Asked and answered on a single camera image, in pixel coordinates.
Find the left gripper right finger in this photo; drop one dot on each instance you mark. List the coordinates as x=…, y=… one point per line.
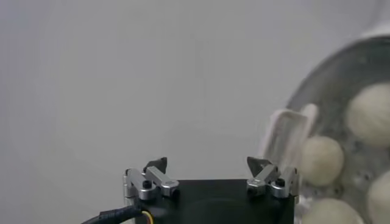
x=266, y=178

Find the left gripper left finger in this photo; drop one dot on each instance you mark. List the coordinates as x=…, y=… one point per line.
x=152, y=179

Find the white steamed baozi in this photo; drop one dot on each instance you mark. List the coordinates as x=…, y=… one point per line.
x=379, y=198
x=332, y=213
x=321, y=159
x=370, y=115

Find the stainless steel steamer basket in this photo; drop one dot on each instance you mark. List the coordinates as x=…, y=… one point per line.
x=381, y=30

